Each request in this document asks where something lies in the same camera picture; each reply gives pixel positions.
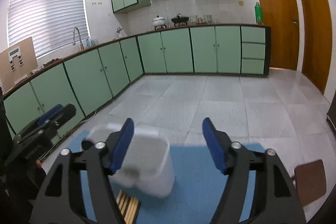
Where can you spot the brown stool seat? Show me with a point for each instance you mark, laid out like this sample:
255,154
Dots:
310,181

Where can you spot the blue table mat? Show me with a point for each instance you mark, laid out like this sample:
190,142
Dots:
196,193

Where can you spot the white window blinds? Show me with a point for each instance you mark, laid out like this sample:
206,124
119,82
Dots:
49,22

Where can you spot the black glass oven cabinet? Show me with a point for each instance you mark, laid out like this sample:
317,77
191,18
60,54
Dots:
331,115

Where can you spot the black chopstick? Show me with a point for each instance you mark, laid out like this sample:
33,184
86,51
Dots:
136,212

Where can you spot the chrome sink faucet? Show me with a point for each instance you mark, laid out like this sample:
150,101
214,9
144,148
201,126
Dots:
77,38

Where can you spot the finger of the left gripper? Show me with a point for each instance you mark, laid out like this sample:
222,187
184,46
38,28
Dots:
48,115
66,114

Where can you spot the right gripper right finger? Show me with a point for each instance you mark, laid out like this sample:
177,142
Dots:
258,187

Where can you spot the cardboard box with labels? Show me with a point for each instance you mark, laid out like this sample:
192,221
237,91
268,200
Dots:
16,63

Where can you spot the red orange patterned chopstick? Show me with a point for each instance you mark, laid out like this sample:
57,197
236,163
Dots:
126,218

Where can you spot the green lower kitchen cabinets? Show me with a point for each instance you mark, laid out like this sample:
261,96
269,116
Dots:
93,77

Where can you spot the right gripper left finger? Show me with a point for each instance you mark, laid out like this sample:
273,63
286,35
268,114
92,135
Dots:
77,187

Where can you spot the white twin utensil holder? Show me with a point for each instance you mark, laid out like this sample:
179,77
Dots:
147,164

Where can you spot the green bottle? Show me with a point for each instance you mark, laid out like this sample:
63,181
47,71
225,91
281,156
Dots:
258,13

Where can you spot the brown wooden door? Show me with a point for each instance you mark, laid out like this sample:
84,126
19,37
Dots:
282,17
318,42

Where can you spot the black wok pan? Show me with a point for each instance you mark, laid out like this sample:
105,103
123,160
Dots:
180,20

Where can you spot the plain bamboo chopstick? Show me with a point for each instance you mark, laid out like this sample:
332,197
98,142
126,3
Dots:
125,204
119,199

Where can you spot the white cooking pot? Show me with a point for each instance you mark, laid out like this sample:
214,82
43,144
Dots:
159,23

